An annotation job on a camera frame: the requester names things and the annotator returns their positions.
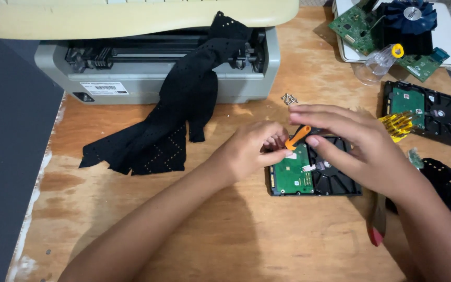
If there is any black hard drive green board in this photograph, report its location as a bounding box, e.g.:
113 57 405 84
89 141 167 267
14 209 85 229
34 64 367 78
381 80 451 149
268 135 363 197

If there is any person's right hand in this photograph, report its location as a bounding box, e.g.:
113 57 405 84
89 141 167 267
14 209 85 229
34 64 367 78
288 104 420 201

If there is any tiny green board fragment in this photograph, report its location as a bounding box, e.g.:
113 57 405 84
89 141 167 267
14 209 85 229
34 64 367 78
407 148 425 170

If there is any large black perforated cloth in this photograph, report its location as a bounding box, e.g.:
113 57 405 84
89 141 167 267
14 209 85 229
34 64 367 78
78 11 254 176

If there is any grey dot matrix printer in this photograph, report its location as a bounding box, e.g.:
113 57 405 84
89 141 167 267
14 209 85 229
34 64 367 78
34 27 281 105

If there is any cream plastic printer cover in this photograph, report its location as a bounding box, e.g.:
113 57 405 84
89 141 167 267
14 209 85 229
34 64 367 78
0 0 300 41

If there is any person's left hand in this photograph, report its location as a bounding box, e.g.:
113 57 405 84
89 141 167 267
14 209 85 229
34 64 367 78
214 121 294 185

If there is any orange black screwdriver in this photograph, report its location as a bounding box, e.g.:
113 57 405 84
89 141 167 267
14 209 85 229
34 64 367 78
284 125 328 151

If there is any graphics card with blue fan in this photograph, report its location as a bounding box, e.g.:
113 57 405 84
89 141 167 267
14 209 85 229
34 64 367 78
377 0 438 56

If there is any yellow screwdriver bit holder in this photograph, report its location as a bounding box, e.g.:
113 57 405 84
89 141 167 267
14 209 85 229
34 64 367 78
378 111 420 143

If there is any small green circuit board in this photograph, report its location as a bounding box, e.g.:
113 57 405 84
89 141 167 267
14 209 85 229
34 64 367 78
396 47 451 83

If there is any dark grey board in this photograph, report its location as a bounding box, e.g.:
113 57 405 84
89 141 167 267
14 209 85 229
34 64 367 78
0 36 66 282

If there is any large green circuit board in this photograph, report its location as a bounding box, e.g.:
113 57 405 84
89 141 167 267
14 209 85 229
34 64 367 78
328 4 383 56

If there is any white flat device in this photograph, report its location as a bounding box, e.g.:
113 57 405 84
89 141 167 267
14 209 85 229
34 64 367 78
332 0 451 68

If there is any red handled tool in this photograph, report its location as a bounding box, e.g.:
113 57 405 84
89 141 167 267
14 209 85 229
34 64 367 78
366 191 388 248

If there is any clear screwdriver handle yellow cap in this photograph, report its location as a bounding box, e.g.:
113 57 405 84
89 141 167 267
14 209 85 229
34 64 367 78
354 43 405 86

